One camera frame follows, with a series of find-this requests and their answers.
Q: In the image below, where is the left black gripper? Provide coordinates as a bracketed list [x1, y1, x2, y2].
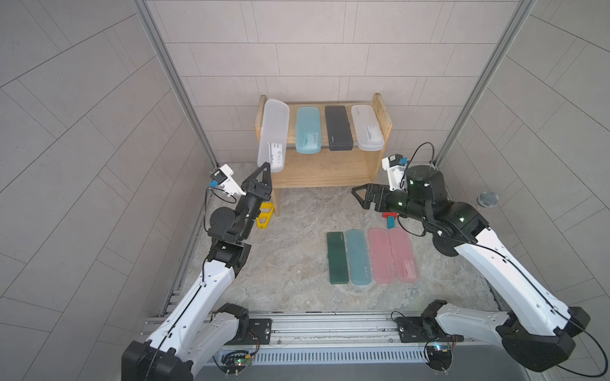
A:
[230, 166, 268, 242]

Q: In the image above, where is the clear white pencil case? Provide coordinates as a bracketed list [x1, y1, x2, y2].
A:
[257, 99, 290, 172]
[351, 104, 385, 152]

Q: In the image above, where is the light blue pencil case bottom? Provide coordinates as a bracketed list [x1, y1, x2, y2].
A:
[346, 230, 373, 286]

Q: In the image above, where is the pink pencil case with label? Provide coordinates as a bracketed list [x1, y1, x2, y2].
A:
[389, 228, 419, 284]

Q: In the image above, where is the dark green pencil case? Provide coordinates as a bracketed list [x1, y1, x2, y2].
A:
[327, 232, 349, 284]

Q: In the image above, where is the pink pencil case plain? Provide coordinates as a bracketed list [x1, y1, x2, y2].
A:
[368, 228, 395, 284]

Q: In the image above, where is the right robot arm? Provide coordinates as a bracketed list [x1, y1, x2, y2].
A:
[352, 165, 590, 372]

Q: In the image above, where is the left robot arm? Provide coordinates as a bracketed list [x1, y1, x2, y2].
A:
[121, 162, 273, 380]

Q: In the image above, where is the light teal pencil case top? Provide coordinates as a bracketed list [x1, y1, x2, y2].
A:
[295, 106, 322, 154]

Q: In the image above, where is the black pencil case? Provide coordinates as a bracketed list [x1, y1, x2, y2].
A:
[325, 106, 354, 151]

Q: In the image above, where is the black microphone stand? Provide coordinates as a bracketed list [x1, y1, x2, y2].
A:
[432, 235, 462, 257]

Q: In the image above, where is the right green circuit board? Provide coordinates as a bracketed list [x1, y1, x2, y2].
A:
[424, 343, 453, 373]

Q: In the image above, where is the green circuit board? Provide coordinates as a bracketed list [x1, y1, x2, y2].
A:
[219, 350, 254, 378]
[424, 343, 453, 373]

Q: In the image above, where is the left green circuit board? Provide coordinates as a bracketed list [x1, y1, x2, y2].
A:
[219, 350, 254, 378]

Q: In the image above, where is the yellow triangular plastic frame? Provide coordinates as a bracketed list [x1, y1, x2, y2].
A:
[256, 203, 275, 230]

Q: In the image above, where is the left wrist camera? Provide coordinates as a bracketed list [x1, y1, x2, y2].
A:
[209, 164, 246, 196]

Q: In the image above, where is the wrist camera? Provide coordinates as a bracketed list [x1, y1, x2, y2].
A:
[209, 164, 246, 196]
[381, 154, 408, 191]

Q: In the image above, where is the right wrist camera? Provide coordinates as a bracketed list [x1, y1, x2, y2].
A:
[381, 154, 408, 191]

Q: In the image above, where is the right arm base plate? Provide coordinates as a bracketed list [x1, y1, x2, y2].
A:
[392, 316, 464, 344]

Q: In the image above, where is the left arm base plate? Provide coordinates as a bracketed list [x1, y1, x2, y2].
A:
[227, 318, 273, 346]

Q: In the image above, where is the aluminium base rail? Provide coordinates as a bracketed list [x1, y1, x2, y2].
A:
[135, 310, 532, 353]

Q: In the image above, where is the right aluminium corner post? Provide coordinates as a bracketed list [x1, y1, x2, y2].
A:
[434, 0, 536, 168]

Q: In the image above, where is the aluminium corner post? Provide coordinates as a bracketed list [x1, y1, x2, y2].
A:
[133, 0, 219, 168]
[434, 0, 536, 168]

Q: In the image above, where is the left aluminium corner post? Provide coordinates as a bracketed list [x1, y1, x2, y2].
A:
[133, 0, 219, 168]

